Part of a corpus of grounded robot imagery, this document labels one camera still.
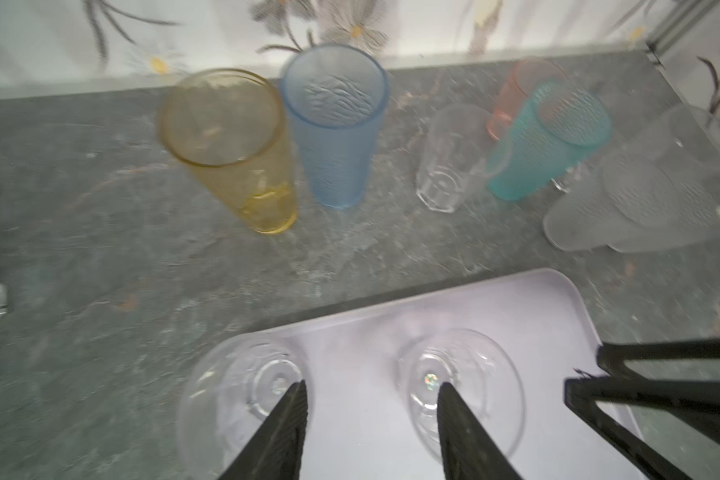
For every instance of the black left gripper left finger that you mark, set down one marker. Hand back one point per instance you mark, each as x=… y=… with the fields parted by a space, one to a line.
x=275 y=450

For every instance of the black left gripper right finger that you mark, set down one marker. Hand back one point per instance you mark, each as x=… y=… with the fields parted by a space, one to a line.
x=467 y=451

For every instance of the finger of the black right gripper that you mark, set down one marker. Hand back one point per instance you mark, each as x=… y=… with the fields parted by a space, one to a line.
x=612 y=358
x=678 y=406

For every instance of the clear glass tumbler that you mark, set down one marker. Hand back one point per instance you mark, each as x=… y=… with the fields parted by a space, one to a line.
x=459 y=157

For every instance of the lilac plastic tray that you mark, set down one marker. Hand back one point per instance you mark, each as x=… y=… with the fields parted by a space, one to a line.
x=360 y=428

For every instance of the frosted textured plastic cup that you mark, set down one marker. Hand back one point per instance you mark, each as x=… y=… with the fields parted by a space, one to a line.
x=623 y=199

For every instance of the teal textured plastic cup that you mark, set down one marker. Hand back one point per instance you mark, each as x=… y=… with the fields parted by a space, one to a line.
x=560 y=125

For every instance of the pink plastic cup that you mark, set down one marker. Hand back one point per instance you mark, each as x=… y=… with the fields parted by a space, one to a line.
x=526 y=76

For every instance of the yellow transparent plastic cup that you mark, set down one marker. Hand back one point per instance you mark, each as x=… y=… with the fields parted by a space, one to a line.
x=228 y=128

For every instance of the blue textured plastic cup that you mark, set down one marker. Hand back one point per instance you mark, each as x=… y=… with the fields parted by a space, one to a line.
x=335 y=96

